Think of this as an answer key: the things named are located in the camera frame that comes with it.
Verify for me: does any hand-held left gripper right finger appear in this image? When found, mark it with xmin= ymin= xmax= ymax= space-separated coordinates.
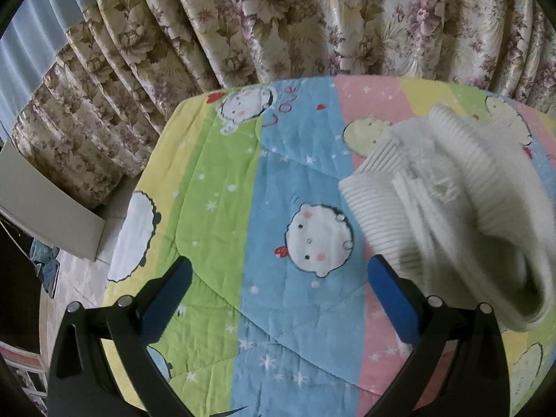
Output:
xmin=367 ymin=254 xmax=511 ymax=417

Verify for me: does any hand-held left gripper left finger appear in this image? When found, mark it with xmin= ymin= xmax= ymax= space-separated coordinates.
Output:
xmin=46 ymin=255 xmax=194 ymax=417

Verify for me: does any white ribbed knit sweater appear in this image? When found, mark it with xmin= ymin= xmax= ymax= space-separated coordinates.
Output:
xmin=338 ymin=104 xmax=556 ymax=333

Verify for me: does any blue cloth on floor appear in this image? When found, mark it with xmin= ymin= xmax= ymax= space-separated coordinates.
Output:
xmin=30 ymin=243 xmax=60 ymax=300

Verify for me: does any dark wardrobe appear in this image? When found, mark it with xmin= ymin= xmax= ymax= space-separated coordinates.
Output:
xmin=0 ymin=208 xmax=44 ymax=359

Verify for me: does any white panel board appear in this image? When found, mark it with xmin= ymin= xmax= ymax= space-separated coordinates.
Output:
xmin=0 ymin=141 xmax=107 ymax=263

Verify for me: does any colourful cartoon printed blanket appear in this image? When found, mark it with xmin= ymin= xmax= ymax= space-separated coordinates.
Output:
xmin=104 ymin=76 xmax=556 ymax=417

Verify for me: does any floral and pale blue curtain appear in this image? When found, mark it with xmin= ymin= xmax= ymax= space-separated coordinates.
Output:
xmin=0 ymin=0 xmax=556 ymax=209

